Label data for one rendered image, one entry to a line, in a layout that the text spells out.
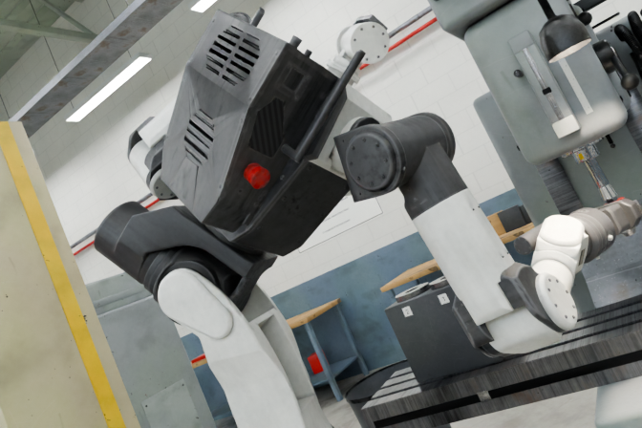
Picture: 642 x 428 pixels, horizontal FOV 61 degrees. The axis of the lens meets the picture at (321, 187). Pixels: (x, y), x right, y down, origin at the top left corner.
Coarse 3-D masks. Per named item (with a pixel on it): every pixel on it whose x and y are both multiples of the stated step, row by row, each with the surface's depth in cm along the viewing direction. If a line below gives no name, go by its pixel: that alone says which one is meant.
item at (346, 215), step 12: (348, 204) 609; (360, 204) 601; (372, 204) 595; (336, 216) 617; (348, 216) 610; (360, 216) 603; (372, 216) 596; (324, 228) 626; (336, 228) 618; (348, 228) 612; (312, 240) 635; (324, 240) 628; (300, 252) 645
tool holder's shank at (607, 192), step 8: (592, 160) 110; (592, 168) 110; (600, 168) 110; (592, 176) 110; (600, 176) 109; (600, 184) 110; (608, 184) 109; (600, 192) 110; (608, 192) 109; (616, 192) 109; (608, 200) 109; (616, 200) 109
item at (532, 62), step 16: (528, 32) 102; (512, 48) 104; (528, 48) 103; (528, 64) 103; (544, 64) 102; (528, 80) 103; (544, 80) 102; (544, 96) 102; (560, 96) 101; (560, 112) 101; (560, 128) 101; (576, 128) 100
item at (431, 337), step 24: (432, 288) 126; (408, 312) 128; (432, 312) 124; (408, 336) 128; (432, 336) 125; (456, 336) 122; (408, 360) 129; (432, 360) 126; (456, 360) 123; (480, 360) 119
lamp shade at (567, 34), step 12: (552, 24) 88; (564, 24) 87; (576, 24) 86; (540, 36) 90; (552, 36) 87; (564, 36) 86; (576, 36) 86; (588, 36) 87; (552, 48) 88; (564, 48) 87; (576, 48) 92; (552, 60) 92
